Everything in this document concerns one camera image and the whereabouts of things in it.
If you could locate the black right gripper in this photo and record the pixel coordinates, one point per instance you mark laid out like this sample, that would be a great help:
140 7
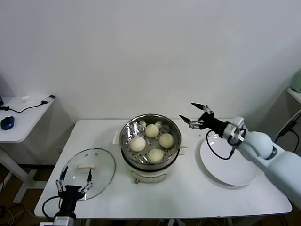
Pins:
212 122

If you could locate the glass pot lid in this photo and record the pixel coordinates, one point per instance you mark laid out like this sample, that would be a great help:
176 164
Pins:
85 168

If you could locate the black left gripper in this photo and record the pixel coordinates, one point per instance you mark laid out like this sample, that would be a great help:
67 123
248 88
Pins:
70 195

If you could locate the white steamed baozi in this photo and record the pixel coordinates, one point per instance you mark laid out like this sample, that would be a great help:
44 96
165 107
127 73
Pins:
155 155
151 131
166 140
137 144

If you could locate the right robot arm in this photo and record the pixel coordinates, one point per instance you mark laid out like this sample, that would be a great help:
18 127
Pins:
258 143

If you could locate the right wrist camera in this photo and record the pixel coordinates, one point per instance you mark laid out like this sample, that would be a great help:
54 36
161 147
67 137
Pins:
241 122

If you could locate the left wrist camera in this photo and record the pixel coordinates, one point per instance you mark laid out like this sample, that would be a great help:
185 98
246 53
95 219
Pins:
47 224

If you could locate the blue computer mouse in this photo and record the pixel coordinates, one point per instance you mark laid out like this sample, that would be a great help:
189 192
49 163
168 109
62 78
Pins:
7 123

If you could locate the steel steamer basket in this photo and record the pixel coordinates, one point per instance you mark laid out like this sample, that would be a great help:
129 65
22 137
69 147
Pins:
175 135

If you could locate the cream electric cooker pot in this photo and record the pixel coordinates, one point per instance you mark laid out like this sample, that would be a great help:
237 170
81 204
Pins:
150 176

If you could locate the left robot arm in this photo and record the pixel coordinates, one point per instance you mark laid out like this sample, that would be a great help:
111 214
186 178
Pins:
64 220

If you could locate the white oval plate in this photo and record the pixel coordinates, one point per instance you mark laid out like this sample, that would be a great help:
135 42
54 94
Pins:
225 169

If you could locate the white side table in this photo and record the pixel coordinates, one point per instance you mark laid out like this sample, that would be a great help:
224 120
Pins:
28 122

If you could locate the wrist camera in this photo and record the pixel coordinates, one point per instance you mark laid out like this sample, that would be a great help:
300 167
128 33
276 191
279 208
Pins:
47 224
241 122

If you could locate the pale green appliance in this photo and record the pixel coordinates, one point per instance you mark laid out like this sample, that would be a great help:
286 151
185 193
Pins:
297 82

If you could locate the white shelf board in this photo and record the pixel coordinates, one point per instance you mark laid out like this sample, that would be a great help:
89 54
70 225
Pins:
295 96

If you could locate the small white desk object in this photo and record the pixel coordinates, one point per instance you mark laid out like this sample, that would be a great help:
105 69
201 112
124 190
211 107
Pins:
26 99

